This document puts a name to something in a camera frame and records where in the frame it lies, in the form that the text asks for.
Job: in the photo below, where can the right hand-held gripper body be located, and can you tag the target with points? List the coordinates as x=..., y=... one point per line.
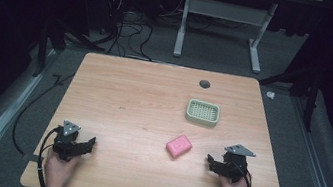
x=237, y=163

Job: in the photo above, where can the white metal desk frame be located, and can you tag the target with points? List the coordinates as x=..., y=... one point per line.
x=181, y=31

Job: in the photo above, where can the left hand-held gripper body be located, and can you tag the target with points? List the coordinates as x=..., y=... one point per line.
x=67, y=135

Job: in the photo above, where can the green soap dish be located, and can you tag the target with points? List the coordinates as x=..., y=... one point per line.
x=202, y=112

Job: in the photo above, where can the grey table grommet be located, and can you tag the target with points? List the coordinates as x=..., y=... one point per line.
x=204, y=84

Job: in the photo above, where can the crumpled white paper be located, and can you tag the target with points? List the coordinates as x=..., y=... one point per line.
x=270, y=95

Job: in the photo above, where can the pink soap bar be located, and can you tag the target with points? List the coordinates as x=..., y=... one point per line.
x=179, y=146

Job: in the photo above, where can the grey tape strip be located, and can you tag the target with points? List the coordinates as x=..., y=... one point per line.
x=30, y=157

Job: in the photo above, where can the black metal stand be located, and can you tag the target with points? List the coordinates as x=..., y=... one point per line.
x=312, y=96
x=43, y=47

